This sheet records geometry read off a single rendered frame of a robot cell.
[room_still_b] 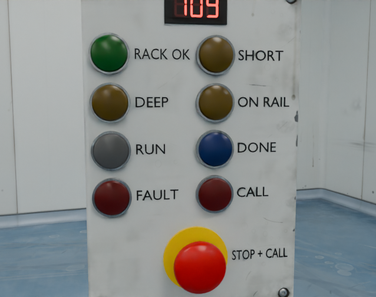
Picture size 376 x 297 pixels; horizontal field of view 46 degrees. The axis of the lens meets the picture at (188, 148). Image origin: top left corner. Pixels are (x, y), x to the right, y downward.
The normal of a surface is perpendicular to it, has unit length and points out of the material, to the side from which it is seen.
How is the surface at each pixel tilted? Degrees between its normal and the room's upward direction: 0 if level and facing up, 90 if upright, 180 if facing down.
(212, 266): 88
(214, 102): 90
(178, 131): 90
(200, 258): 85
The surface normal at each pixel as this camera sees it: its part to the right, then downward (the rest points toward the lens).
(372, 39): -0.94, 0.04
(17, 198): 0.35, 0.11
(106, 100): 0.11, 0.08
